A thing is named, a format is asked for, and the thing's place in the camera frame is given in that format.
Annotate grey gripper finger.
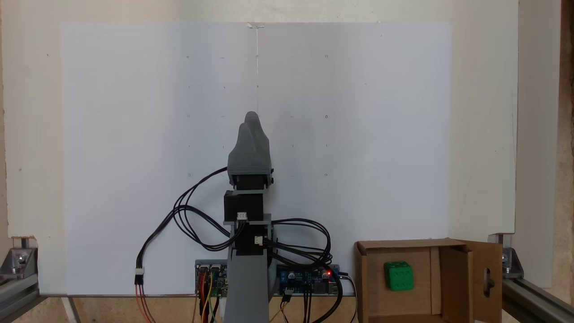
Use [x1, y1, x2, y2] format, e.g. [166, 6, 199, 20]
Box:
[245, 111, 272, 174]
[228, 122, 257, 174]

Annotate green die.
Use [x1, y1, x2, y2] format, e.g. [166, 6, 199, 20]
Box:
[383, 261, 414, 292]

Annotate white paper sheet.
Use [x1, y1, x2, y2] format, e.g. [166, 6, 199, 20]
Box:
[257, 22, 453, 294]
[60, 22, 258, 296]

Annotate blue power circuit board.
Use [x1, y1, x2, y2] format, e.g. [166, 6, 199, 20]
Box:
[274, 265, 342, 297]

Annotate brown cardboard box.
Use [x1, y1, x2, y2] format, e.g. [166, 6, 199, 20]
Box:
[354, 238, 504, 323]

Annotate black arm motor cable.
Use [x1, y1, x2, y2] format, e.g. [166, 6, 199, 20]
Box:
[173, 167, 245, 252]
[265, 218, 344, 323]

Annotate yellow jumper wire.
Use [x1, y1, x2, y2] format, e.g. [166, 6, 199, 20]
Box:
[202, 271, 215, 323]

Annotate red jumper wire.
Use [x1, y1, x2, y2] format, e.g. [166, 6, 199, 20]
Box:
[199, 271, 209, 323]

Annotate green jumper wire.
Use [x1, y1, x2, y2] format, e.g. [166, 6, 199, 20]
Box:
[208, 292, 221, 323]

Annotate black looped power cable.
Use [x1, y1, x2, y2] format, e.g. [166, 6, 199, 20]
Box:
[135, 204, 231, 286]

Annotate red and orange wire pair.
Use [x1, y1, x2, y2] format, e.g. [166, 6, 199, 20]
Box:
[135, 284, 157, 323]

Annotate metal corner bracket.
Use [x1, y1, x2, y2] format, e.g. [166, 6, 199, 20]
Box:
[488, 233, 524, 279]
[0, 236, 39, 276]

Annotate aluminium frame post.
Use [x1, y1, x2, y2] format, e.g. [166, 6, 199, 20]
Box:
[501, 276, 574, 323]
[0, 269, 42, 323]

